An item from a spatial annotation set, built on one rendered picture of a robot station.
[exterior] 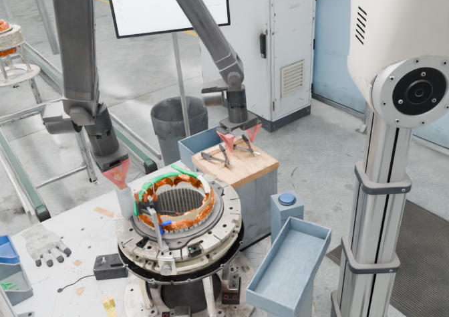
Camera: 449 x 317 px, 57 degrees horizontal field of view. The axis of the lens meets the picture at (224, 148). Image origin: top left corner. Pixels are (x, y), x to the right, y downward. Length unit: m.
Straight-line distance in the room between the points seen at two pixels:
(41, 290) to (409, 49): 1.19
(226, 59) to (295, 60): 2.31
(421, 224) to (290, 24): 1.67
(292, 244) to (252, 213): 0.28
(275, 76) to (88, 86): 2.61
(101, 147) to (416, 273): 1.89
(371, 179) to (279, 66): 2.37
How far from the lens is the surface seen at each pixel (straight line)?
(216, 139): 1.47
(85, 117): 0.82
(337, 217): 2.67
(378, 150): 0.96
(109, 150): 0.92
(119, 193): 1.01
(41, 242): 1.55
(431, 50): 0.80
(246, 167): 1.22
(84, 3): 0.64
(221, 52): 1.12
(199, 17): 1.08
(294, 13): 3.27
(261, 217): 1.33
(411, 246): 2.57
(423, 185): 3.06
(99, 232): 1.54
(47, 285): 1.44
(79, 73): 0.75
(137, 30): 1.94
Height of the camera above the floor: 1.77
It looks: 32 degrees down
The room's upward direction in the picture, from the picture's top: 5 degrees counter-clockwise
